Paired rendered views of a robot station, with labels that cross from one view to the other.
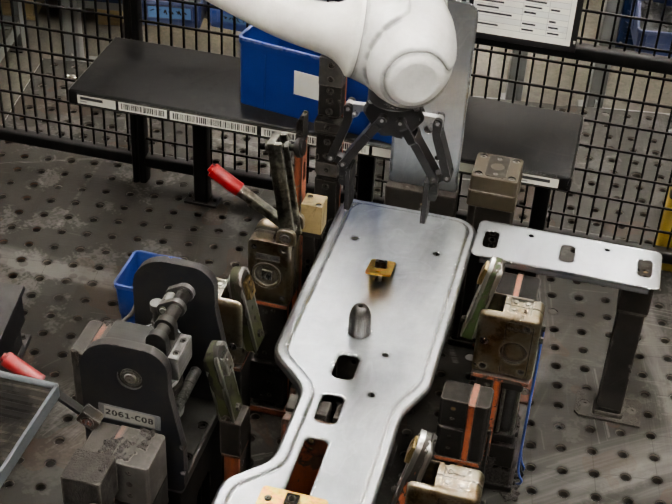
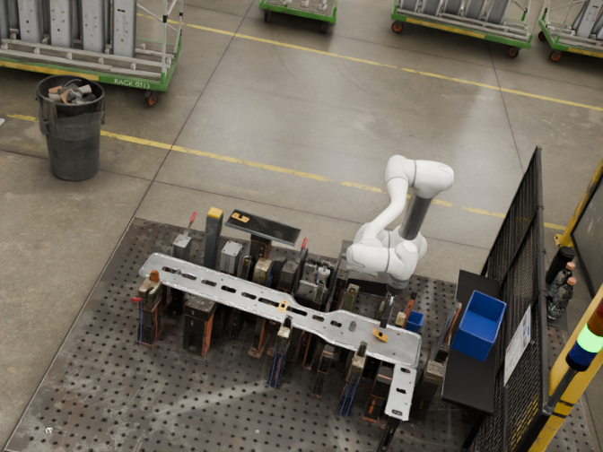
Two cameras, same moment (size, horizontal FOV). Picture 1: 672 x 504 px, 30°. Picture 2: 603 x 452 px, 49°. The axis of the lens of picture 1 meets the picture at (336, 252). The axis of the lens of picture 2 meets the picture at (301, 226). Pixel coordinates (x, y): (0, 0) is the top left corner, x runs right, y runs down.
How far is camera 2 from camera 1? 2.59 m
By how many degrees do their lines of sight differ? 66
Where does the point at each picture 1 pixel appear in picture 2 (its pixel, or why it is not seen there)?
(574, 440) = (362, 438)
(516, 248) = (401, 377)
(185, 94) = (467, 296)
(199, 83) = not seen: hidden behind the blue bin
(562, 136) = (473, 401)
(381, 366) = (336, 331)
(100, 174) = not seen: hidden behind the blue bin
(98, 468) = (279, 259)
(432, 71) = (349, 255)
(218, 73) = not seen: hidden behind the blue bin
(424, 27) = (359, 248)
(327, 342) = (345, 321)
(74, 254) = (432, 310)
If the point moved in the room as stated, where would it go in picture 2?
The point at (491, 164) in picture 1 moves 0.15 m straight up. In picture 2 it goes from (437, 366) to (447, 343)
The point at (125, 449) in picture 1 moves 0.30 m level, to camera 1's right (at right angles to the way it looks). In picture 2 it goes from (288, 266) to (284, 310)
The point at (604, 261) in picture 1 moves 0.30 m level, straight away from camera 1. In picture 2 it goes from (398, 401) to (467, 426)
